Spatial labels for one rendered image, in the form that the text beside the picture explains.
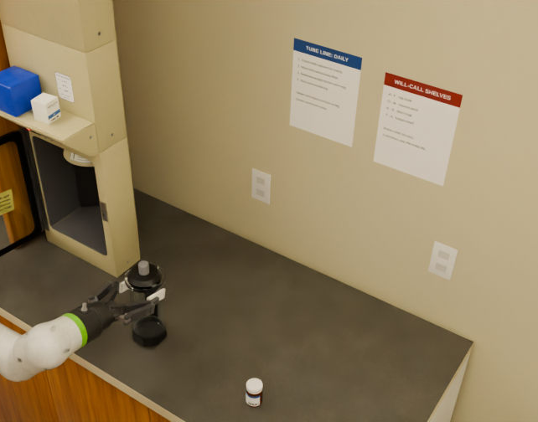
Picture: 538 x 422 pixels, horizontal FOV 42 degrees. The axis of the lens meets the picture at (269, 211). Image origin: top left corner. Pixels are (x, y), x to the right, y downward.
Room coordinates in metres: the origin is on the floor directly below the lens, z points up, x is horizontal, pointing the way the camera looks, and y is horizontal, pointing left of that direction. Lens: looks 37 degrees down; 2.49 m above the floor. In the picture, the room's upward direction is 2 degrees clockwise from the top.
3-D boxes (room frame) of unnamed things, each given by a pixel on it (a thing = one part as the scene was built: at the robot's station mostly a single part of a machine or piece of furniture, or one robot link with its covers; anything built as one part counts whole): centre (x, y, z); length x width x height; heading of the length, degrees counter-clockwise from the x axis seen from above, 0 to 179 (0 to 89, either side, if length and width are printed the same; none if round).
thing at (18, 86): (1.73, 0.71, 1.55); 0.10 x 0.10 x 0.09; 58
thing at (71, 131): (1.69, 0.64, 1.46); 0.32 x 0.12 x 0.10; 58
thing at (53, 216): (1.84, 0.55, 1.19); 0.26 x 0.24 x 0.35; 58
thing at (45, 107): (1.67, 0.61, 1.54); 0.05 x 0.05 x 0.06; 65
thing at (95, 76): (1.84, 0.55, 1.32); 0.32 x 0.25 x 0.77; 58
